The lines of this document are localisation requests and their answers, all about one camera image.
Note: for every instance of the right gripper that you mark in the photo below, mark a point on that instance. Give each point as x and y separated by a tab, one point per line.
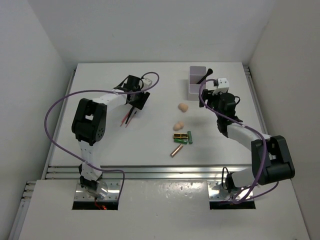
207	95

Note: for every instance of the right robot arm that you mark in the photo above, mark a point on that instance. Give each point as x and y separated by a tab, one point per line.
271	160

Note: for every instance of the white divided organizer box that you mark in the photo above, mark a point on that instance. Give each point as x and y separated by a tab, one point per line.
196	73

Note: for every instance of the black gold lipstick case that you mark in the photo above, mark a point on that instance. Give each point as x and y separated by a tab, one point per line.
180	136

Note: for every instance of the beige makeup sponge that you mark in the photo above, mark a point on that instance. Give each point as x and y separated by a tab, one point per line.
178	126
183	107

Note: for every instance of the red thin liner brush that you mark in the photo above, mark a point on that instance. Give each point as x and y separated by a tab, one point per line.
129	121

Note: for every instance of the green tube lying flat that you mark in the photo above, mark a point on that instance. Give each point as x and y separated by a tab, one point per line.
180	141

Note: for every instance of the black round makeup brush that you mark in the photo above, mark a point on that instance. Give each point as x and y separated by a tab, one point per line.
129	114

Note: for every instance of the upper beige makeup sponge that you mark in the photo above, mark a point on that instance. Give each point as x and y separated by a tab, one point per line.
183	107

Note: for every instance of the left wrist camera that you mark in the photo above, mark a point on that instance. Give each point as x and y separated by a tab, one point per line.
146	83

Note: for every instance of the rose gold lipstick tube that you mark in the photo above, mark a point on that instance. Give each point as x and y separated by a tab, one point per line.
176	150

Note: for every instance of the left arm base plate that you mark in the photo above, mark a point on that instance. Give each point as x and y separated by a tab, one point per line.
108	191

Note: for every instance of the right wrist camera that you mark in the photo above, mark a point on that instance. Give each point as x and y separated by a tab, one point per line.
223	84

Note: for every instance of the pink makeup pencil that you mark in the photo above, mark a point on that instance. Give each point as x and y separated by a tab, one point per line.
124	119

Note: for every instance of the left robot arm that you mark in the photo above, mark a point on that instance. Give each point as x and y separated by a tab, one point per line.
89	126

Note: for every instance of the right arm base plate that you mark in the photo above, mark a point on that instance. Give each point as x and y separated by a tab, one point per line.
217	194

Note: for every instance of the lower beige makeup sponge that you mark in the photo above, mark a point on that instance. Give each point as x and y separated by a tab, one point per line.
178	126

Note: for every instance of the green tube upright side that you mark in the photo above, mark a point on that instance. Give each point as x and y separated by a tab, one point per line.
190	138

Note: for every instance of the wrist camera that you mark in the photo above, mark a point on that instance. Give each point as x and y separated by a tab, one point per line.
223	84
146	83

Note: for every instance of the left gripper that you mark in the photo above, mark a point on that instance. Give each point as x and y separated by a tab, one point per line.
139	104

